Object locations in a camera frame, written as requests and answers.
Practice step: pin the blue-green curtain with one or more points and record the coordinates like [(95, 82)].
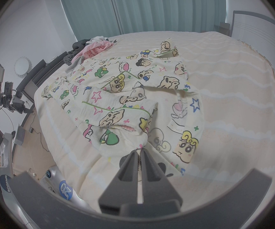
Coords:
[(87, 8), (163, 8)]

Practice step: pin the round white mirror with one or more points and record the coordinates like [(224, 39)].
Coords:
[(21, 66)]

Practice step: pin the grey bedside table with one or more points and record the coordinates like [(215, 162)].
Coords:
[(223, 28)]

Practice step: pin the white printed pyjama top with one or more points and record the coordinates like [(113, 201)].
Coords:
[(128, 92)]

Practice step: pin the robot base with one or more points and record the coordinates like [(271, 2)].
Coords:
[(66, 189)]

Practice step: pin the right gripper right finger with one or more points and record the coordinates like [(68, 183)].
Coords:
[(168, 194)]

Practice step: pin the bed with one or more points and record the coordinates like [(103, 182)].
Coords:
[(235, 104)]

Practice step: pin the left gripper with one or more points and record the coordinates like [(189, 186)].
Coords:
[(18, 104)]

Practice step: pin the pile of clothes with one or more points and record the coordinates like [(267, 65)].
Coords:
[(94, 49)]

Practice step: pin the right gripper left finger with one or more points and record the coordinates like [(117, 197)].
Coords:
[(111, 197)]

